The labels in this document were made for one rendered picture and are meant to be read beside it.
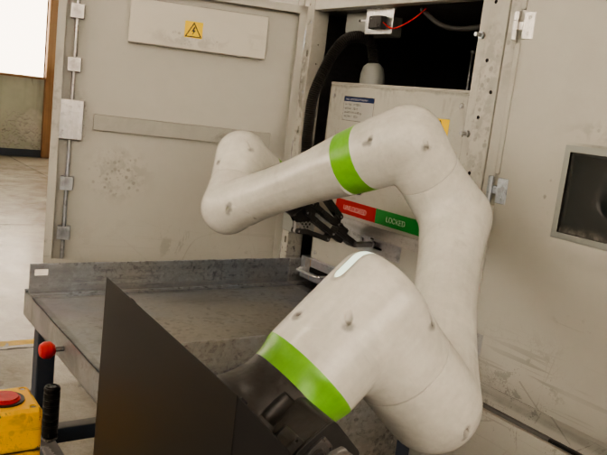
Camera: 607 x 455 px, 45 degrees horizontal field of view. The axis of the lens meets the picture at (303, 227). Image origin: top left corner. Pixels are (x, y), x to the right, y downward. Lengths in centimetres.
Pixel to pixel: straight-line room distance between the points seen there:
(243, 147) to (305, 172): 25
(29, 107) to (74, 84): 1075
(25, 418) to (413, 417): 49
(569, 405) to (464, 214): 38
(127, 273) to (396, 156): 83
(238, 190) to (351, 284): 59
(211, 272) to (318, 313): 105
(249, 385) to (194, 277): 105
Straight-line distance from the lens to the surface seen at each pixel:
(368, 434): 153
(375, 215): 175
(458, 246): 114
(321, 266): 190
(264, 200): 134
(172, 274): 181
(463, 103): 157
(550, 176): 133
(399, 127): 115
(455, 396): 91
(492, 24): 149
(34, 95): 1269
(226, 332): 151
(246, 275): 191
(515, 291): 138
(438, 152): 117
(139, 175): 197
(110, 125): 194
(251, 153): 148
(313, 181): 126
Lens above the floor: 132
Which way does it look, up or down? 9 degrees down
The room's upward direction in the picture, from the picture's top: 7 degrees clockwise
